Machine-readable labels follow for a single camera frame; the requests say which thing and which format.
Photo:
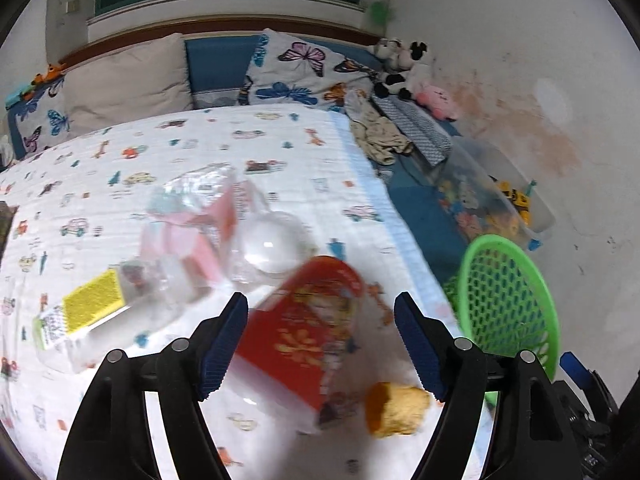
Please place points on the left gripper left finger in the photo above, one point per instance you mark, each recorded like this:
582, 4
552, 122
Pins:
110, 436

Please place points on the blue headboard cushion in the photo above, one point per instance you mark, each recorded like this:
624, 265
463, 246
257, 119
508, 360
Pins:
217, 68

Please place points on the pink plush toy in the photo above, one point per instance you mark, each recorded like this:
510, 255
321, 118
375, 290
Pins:
438, 102

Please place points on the yellow toy truck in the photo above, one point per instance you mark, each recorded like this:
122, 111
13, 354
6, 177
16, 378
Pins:
519, 199

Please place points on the yellow sponge cake piece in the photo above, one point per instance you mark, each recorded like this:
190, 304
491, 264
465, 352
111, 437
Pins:
391, 409

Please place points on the orange toy on headboard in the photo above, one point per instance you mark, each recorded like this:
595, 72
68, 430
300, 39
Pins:
40, 81

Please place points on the butterfly print pillow left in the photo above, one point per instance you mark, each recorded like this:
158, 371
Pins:
40, 122

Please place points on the beige patterned clothing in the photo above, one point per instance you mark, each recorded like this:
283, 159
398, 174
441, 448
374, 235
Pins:
375, 134

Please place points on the black white plush cow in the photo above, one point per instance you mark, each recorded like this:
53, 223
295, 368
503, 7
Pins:
407, 68

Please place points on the grey patterned folded cloth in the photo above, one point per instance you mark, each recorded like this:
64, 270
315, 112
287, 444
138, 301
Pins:
429, 137

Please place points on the colourful book on bed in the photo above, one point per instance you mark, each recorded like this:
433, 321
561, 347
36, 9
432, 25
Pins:
7, 214

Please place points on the blue mattress sheet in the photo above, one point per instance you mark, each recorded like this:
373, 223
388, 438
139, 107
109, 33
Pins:
412, 190

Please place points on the butterfly print pillow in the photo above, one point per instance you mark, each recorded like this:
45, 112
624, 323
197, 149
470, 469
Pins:
288, 69
40, 122

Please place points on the clear plastic dome lid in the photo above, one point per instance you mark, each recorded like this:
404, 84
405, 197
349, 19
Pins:
269, 247

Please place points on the clear plastic toy bin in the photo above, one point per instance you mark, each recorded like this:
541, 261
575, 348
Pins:
466, 190

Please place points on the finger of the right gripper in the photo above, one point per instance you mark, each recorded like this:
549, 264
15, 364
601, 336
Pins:
589, 381

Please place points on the beige pillow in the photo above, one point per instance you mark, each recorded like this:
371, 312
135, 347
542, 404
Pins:
144, 80

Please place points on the red instant noodle cup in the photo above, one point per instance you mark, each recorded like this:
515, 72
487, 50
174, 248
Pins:
295, 342

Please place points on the butterfly print pillow right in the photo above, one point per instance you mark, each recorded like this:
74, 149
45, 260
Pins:
288, 69

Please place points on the green plastic mesh basket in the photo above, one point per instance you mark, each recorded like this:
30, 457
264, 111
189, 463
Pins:
502, 302

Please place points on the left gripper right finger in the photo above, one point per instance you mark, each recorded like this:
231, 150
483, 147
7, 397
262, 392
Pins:
531, 437

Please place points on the clear bottle yellow label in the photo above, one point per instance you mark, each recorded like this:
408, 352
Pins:
114, 310

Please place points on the white cartoon print blanket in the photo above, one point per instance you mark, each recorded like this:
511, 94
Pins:
126, 238

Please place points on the pink plastic snack bag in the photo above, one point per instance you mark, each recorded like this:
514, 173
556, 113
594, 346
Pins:
194, 218

